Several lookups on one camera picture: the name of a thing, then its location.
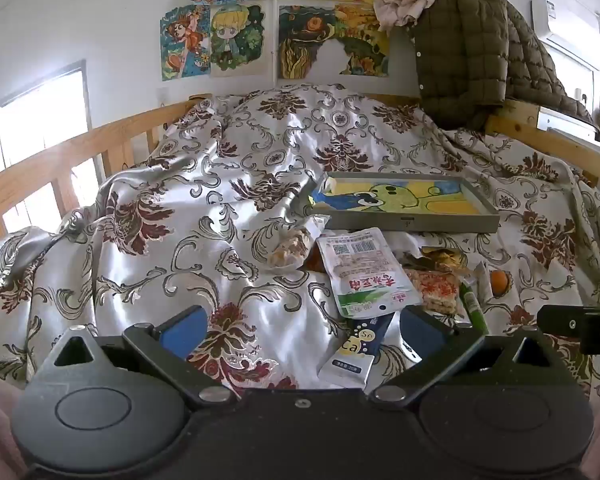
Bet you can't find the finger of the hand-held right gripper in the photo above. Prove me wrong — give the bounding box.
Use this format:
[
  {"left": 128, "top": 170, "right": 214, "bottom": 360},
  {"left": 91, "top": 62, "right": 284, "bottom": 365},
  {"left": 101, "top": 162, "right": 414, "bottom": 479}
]
[{"left": 536, "top": 296, "right": 600, "bottom": 356}]

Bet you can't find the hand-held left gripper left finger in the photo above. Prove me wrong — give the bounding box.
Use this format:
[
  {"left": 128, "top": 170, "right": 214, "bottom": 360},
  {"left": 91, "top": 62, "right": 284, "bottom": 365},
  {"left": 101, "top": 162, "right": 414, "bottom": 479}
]
[{"left": 32, "top": 305, "right": 236, "bottom": 408}]

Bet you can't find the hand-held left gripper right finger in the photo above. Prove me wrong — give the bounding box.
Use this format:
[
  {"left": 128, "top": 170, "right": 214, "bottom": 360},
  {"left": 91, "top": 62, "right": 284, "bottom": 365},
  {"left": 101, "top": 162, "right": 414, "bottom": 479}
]
[{"left": 370, "top": 305, "right": 576, "bottom": 407}]

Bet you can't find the red rice cracker packet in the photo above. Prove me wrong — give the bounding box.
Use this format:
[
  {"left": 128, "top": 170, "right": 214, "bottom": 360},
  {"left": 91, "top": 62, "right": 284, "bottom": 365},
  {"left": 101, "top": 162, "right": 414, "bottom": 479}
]
[{"left": 405, "top": 267, "right": 469, "bottom": 319}]

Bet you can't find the green stick packet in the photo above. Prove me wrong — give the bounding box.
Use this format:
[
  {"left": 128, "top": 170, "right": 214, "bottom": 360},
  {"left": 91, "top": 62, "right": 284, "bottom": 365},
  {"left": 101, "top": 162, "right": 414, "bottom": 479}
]
[{"left": 457, "top": 277, "right": 489, "bottom": 334}]

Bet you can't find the golden snack packet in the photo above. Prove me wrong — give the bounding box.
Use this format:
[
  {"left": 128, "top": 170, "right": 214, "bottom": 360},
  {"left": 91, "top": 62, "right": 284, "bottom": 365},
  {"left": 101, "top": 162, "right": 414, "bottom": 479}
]
[{"left": 405, "top": 246, "right": 474, "bottom": 279}]

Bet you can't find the clear thin snack packet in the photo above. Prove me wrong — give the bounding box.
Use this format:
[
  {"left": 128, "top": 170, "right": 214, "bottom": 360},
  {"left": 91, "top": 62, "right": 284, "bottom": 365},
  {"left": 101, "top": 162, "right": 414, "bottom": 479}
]
[{"left": 472, "top": 261, "right": 494, "bottom": 302}]

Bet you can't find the white drink pouch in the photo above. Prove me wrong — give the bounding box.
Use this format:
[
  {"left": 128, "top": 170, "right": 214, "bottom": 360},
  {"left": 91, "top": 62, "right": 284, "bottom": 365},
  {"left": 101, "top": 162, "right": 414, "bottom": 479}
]
[{"left": 316, "top": 227, "right": 424, "bottom": 319}]

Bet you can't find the grey tray with cartoon painting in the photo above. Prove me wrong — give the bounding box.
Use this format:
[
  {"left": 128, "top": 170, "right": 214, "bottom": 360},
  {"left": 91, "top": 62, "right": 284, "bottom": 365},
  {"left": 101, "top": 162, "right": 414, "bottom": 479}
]
[{"left": 307, "top": 171, "right": 502, "bottom": 234}]

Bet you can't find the clear nut cookie packet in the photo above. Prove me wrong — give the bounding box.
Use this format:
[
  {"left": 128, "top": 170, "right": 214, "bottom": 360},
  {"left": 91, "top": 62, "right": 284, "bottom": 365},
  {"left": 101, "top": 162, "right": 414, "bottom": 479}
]
[{"left": 266, "top": 215, "right": 331, "bottom": 274}]

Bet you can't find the floral printed blanket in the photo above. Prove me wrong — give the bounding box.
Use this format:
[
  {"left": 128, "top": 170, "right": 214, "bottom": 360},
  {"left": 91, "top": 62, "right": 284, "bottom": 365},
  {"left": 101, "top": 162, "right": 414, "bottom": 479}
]
[{"left": 0, "top": 82, "right": 600, "bottom": 401}]

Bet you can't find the white cabinet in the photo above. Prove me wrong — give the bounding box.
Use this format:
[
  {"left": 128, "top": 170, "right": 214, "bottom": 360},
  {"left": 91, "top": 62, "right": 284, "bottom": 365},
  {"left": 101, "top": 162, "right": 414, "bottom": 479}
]
[{"left": 536, "top": 35, "right": 600, "bottom": 153}]

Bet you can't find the olive quilted jacket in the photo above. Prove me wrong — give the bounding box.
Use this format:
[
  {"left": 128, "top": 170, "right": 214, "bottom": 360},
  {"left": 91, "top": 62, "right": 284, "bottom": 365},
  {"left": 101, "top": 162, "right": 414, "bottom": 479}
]
[{"left": 411, "top": 0, "right": 595, "bottom": 132}]

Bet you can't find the white air conditioner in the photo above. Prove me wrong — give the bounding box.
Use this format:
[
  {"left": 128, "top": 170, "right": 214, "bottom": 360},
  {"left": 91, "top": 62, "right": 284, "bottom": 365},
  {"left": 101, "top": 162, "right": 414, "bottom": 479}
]
[{"left": 530, "top": 0, "right": 600, "bottom": 43}]

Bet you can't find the pink cloth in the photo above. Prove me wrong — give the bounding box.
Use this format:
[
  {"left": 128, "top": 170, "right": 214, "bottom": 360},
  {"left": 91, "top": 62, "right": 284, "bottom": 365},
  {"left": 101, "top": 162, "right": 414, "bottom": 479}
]
[{"left": 373, "top": 0, "right": 495, "bottom": 32}]

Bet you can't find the wooden bed frame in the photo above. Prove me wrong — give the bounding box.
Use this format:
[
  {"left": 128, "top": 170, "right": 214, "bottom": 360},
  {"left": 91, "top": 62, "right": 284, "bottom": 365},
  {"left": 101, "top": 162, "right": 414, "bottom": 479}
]
[{"left": 0, "top": 92, "right": 600, "bottom": 248}]

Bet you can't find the orange-haired girl wall poster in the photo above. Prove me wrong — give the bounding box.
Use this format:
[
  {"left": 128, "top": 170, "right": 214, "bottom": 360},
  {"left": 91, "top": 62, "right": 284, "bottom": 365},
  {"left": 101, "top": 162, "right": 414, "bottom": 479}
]
[{"left": 160, "top": 4, "right": 214, "bottom": 82}]

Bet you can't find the blond child wall poster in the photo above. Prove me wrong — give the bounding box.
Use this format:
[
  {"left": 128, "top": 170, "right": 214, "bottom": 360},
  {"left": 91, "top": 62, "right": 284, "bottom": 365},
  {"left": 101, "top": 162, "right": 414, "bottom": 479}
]
[{"left": 209, "top": 2, "right": 272, "bottom": 79}]

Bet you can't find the yellow swirl wall poster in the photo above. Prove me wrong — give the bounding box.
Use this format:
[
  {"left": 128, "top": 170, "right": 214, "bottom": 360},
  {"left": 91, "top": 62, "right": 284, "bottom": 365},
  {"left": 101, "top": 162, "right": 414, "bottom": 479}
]
[{"left": 277, "top": 2, "right": 392, "bottom": 80}]

